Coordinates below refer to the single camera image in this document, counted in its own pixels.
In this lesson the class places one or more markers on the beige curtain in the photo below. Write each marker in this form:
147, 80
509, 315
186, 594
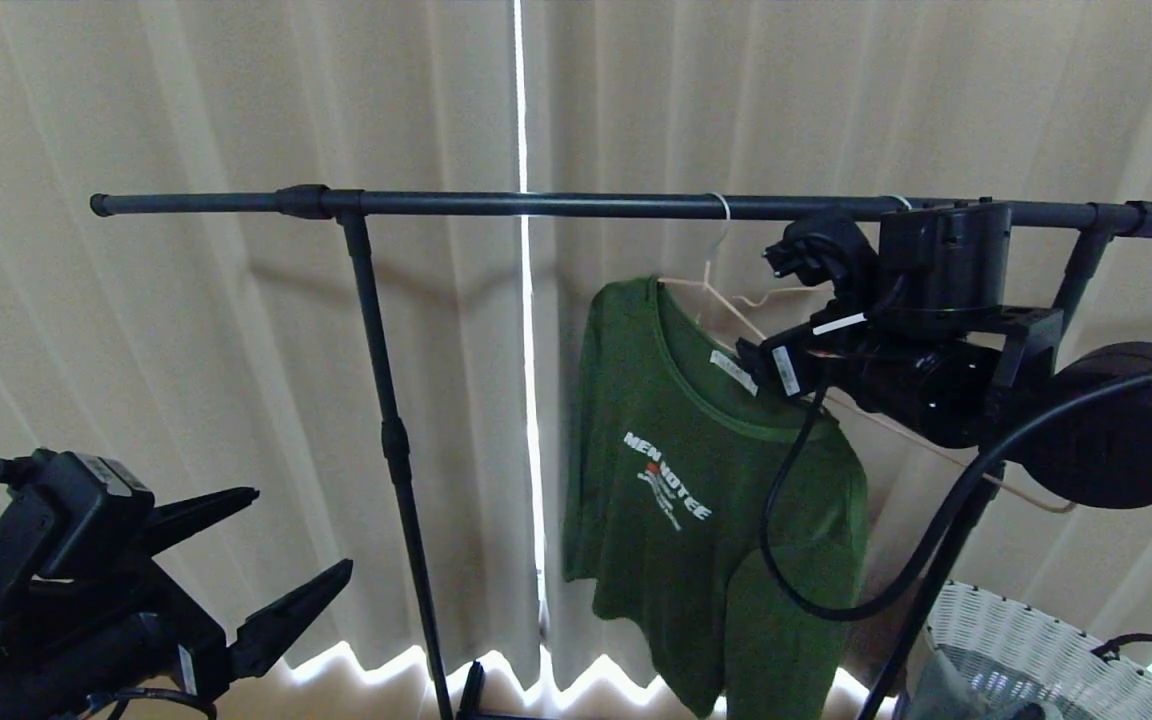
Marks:
186, 350

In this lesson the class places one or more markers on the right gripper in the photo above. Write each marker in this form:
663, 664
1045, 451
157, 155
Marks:
916, 390

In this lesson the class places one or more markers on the white laundry basket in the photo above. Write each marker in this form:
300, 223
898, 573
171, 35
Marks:
1036, 630

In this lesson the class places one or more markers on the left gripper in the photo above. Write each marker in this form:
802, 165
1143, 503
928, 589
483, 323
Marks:
86, 650

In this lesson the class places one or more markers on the green printed shirt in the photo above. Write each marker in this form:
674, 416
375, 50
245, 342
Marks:
656, 580

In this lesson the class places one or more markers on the black clothes rack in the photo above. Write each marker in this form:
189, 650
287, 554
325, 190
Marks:
536, 205

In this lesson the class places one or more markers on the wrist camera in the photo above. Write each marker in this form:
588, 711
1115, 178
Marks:
821, 245
66, 520

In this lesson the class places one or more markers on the pink clothes hanger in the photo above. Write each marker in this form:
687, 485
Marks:
708, 262
1056, 509

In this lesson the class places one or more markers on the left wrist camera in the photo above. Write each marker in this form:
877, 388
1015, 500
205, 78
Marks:
66, 520

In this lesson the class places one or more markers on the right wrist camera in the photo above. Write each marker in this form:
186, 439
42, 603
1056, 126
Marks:
821, 245

